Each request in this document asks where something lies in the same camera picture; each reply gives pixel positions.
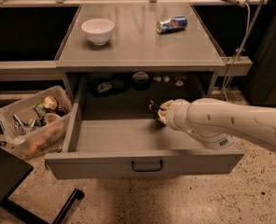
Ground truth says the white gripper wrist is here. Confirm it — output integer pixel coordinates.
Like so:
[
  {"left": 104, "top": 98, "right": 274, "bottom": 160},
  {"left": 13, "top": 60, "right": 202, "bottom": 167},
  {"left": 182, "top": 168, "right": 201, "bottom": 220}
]
[{"left": 158, "top": 99, "right": 190, "bottom": 132}]

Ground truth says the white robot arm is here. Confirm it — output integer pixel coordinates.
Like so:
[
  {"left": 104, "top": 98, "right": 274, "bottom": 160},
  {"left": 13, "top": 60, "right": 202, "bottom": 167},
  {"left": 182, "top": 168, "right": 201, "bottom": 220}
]
[{"left": 158, "top": 98, "right": 276, "bottom": 153}]

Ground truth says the grey open top drawer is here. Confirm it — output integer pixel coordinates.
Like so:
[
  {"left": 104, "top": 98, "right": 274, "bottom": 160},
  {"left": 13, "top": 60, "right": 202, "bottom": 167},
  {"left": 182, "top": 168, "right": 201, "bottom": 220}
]
[{"left": 45, "top": 75, "right": 244, "bottom": 179}]

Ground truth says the black round object under cabinet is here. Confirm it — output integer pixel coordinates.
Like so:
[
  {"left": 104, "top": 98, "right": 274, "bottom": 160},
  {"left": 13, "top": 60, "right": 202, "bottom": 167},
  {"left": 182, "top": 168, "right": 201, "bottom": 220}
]
[{"left": 132, "top": 72, "right": 149, "bottom": 91}]

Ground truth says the grey metal cabinet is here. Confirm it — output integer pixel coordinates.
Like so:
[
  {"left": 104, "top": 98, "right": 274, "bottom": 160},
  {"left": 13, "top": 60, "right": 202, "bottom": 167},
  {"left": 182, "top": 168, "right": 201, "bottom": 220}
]
[{"left": 57, "top": 2, "right": 252, "bottom": 95}]

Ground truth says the dark object under cabinet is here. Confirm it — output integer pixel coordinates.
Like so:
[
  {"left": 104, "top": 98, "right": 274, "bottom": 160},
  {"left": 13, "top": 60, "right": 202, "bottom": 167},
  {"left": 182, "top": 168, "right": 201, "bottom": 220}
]
[{"left": 90, "top": 76, "right": 129, "bottom": 97}]

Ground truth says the blue crushed soda can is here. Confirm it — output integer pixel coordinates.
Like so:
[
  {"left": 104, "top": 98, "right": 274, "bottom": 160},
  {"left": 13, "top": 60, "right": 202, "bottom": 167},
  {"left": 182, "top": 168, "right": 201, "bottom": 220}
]
[{"left": 157, "top": 16, "right": 187, "bottom": 34}]

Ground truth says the white ceramic bowl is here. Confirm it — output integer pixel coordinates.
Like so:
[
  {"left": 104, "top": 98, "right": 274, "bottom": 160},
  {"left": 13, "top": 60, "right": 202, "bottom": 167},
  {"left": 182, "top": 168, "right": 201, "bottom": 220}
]
[{"left": 81, "top": 19, "right": 115, "bottom": 46}]

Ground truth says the clear plastic bin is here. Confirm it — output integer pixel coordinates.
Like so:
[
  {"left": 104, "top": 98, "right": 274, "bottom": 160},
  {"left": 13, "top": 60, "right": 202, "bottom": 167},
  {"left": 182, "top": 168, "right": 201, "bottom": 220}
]
[{"left": 0, "top": 86, "right": 72, "bottom": 156}]

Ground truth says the black chair base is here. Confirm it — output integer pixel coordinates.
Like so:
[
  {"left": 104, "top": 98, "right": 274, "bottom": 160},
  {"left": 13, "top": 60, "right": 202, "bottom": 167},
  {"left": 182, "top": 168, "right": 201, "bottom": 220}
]
[{"left": 0, "top": 143, "right": 85, "bottom": 224}]

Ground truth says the black drawer handle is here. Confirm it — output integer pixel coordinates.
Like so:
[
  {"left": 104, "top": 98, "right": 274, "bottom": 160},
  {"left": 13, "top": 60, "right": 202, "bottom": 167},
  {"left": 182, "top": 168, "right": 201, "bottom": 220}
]
[{"left": 131, "top": 161, "right": 164, "bottom": 173}]

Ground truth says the white cable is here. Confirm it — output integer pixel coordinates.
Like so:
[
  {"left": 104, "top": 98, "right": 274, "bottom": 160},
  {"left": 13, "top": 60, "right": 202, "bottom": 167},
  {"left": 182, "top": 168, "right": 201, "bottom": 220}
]
[{"left": 221, "top": 2, "right": 253, "bottom": 103}]

